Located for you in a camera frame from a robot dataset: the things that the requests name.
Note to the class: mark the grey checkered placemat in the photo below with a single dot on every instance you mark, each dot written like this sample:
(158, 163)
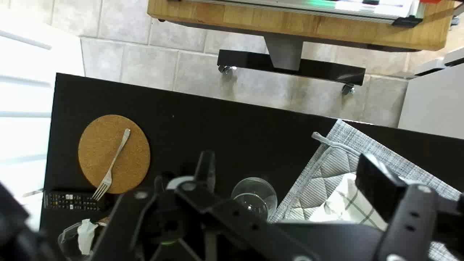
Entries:
(336, 156)

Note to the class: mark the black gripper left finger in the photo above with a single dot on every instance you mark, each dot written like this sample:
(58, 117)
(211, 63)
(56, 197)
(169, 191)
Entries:
(205, 171)

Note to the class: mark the black table base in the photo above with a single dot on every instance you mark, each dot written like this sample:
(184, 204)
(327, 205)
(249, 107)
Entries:
(284, 57)

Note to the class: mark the silver fork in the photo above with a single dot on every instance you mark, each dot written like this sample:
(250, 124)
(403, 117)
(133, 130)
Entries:
(107, 179)

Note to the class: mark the round cork coaster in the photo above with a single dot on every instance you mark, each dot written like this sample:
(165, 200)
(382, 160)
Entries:
(97, 146)

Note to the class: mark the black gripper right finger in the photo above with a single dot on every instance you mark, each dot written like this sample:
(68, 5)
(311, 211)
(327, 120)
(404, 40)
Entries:
(381, 188)

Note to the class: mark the white checkered dish towel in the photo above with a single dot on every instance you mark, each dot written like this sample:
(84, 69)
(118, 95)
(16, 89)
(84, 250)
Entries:
(345, 205)

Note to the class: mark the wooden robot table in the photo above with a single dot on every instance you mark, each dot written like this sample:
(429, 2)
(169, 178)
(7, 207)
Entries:
(430, 34)

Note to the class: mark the black remote control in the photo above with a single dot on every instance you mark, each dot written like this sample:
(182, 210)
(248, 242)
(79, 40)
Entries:
(72, 202)

